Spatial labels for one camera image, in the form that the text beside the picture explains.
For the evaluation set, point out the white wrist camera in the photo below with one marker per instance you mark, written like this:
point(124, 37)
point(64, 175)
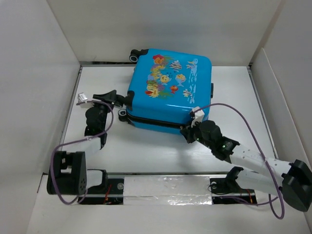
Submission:
point(83, 101)
point(197, 115)

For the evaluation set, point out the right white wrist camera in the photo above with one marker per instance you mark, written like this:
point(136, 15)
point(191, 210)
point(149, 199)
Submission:
point(197, 115)

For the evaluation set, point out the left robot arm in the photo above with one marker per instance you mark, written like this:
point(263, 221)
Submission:
point(75, 165)

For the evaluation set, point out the blue child suitcase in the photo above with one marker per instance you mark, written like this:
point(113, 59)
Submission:
point(165, 87)

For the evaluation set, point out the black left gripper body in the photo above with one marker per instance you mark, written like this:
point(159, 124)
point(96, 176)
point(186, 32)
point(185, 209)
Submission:
point(104, 109)

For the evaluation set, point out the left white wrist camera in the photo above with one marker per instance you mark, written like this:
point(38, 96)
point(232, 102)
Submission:
point(83, 101)

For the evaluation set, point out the metal base rail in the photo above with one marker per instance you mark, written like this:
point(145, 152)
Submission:
point(96, 187)

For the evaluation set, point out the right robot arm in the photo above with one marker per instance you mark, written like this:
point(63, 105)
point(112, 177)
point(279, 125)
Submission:
point(291, 180)

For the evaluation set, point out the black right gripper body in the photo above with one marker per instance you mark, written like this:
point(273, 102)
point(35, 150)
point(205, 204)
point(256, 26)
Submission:
point(199, 138)

